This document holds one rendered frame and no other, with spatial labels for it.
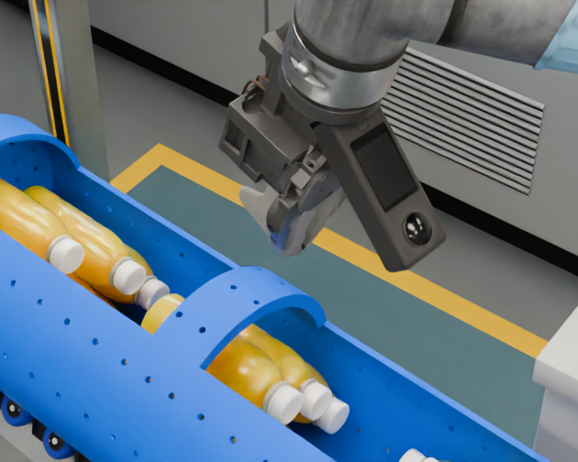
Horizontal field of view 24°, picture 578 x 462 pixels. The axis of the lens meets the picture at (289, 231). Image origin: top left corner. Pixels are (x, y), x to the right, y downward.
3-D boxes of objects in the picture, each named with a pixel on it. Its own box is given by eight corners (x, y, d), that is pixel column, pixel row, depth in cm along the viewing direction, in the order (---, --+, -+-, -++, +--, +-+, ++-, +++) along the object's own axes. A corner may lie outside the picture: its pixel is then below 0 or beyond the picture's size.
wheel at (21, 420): (6, 420, 163) (-5, 421, 162) (12, 384, 163) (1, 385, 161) (34, 429, 161) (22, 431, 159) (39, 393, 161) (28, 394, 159)
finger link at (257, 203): (245, 212, 106) (266, 144, 98) (297, 262, 104) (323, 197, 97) (217, 233, 104) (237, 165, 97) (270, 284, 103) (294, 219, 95)
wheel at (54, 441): (80, 421, 158) (69, 423, 156) (80, 459, 157) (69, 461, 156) (50, 419, 160) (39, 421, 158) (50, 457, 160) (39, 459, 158)
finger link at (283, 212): (295, 213, 101) (320, 146, 94) (312, 228, 100) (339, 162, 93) (252, 246, 98) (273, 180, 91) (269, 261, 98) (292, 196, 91)
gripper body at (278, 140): (286, 104, 100) (320, -4, 91) (367, 179, 98) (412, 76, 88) (213, 155, 97) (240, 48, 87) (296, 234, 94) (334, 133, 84)
